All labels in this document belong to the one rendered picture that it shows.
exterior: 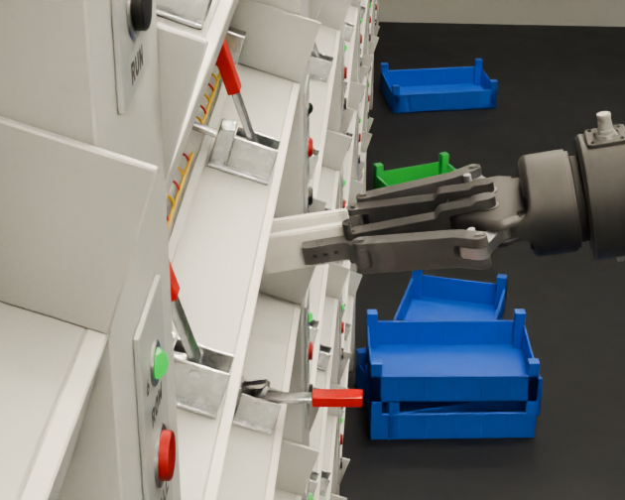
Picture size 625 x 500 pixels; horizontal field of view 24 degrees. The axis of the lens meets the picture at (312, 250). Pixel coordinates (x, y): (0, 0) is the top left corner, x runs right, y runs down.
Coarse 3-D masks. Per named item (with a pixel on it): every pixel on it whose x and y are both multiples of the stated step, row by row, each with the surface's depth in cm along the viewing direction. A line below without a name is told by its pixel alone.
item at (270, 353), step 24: (264, 288) 117; (288, 288) 117; (264, 312) 114; (288, 312) 116; (264, 336) 111; (288, 336) 112; (264, 360) 108; (288, 360) 109; (288, 384) 107; (240, 432) 100; (240, 456) 97; (264, 456) 98; (240, 480) 95; (264, 480) 96
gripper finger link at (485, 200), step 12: (492, 192) 104; (444, 204) 104; (456, 204) 104; (468, 204) 103; (480, 204) 103; (492, 204) 103; (408, 216) 105; (420, 216) 104; (432, 216) 104; (444, 216) 104; (348, 228) 104; (360, 228) 105; (372, 228) 104; (384, 228) 104; (396, 228) 104; (408, 228) 104; (420, 228) 104; (432, 228) 104; (444, 228) 104; (348, 240) 104
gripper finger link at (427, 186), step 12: (468, 168) 110; (480, 168) 110; (420, 180) 110; (432, 180) 110; (444, 180) 109; (456, 180) 109; (360, 192) 110; (372, 192) 110; (384, 192) 109; (396, 192) 109; (408, 192) 109; (420, 192) 109; (432, 192) 110
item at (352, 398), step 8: (264, 392) 100; (272, 392) 101; (280, 392) 101; (288, 392) 101; (296, 392) 101; (304, 392) 101; (312, 392) 100; (320, 392) 100; (328, 392) 100; (336, 392) 100; (344, 392) 100; (352, 392) 100; (360, 392) 100; (272, 400) 100; (280, 400) 100; (288, 400) 100; (296, 400) 100; (304, 400) 100; (312, 400) 100; (320, 400) 100; (328, 400) 100; (336, 400) 100; (344, 400) 100; (352, 400) 99; (360, 400) 99
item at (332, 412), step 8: (336, 384) 203; (328, 408) 205; (336, 408) 205; (328, 416) 205; (336, 416) 206; (328, 424) 203; (328, 432) 202; (328, 440) 200; (328, 448) 198; (328, 456) 196; (328, 464) 195; (328, 472) 189; (320, 480) 188; (328, 480) 188; (320, 488) 188; (328, 488) 190; (320, 496) 188; (328, 496) 189
